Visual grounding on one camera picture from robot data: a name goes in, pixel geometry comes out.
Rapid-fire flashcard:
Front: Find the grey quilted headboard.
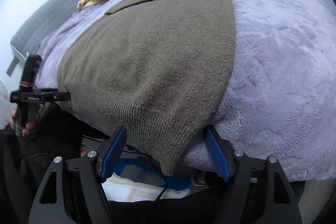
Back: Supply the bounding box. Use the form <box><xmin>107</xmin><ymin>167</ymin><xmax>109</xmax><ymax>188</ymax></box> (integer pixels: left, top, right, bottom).
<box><xmin>10</xmin><ymin>0</ymin><xmax>80</xmax><ymax>62</ymax></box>

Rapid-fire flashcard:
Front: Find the person's left hand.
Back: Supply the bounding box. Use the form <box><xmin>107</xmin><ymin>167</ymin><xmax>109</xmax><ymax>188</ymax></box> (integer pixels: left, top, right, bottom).
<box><xmin>10</xmin><ymin>108</ymin><xmax>42</xmax><ymax>138</ymax></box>

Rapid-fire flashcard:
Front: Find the lavender plush bed blanket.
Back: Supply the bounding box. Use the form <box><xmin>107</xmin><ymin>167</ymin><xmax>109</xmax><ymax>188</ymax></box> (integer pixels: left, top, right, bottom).
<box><xmin>35</xmin><ymin>0</ymin><xmax>335</xmax><ymax>181</ymax></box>

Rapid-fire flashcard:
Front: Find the olive brown knit sweater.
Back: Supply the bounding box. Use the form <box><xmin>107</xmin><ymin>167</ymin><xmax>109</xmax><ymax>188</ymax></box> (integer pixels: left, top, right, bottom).
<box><xmin>57</xmin><ymin>0</ymin><xmax>236</xmax><ymax>175</ymax></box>

